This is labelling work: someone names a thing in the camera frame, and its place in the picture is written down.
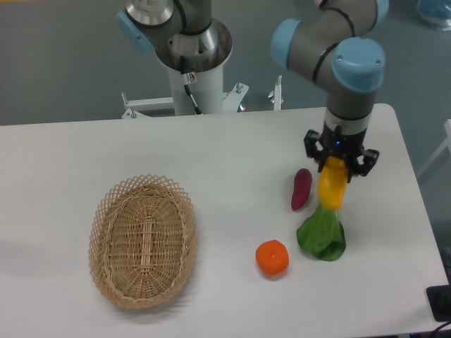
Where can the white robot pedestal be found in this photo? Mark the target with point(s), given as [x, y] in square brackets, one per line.
[195, 71]

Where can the blue object top right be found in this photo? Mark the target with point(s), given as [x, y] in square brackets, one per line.
[435, 12]

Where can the white furniture right edge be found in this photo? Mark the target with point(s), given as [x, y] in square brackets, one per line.
[436, 159]

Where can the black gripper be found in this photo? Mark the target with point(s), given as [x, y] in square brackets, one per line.
[348, 147]

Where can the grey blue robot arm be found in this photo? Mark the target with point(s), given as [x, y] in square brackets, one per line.
[332, 52]

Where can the black device at table edge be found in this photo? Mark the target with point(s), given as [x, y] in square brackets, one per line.
[439, 302]

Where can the yellow mango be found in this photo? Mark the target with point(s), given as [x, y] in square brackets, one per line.
[332, 183]

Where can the woven wicker basket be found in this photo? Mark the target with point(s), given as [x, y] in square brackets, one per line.
[143, 242]

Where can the green bok choy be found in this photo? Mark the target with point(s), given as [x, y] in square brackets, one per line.
[322, 235]

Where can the purple sweet potato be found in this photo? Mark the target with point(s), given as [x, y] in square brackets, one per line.
[301, 188]

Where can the orange tangerine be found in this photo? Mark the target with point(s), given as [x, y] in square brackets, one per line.
[272, 257]

